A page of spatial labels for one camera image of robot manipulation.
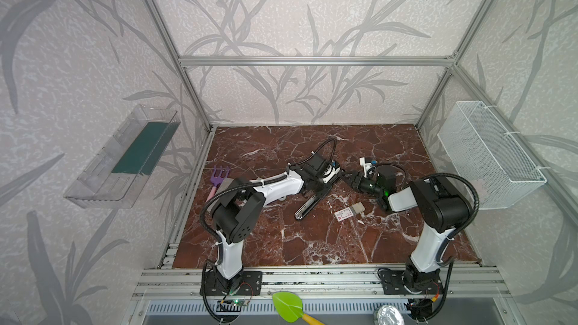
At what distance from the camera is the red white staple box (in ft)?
2.96

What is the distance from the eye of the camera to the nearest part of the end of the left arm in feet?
2.27

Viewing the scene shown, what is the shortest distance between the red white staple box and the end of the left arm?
0.15 m
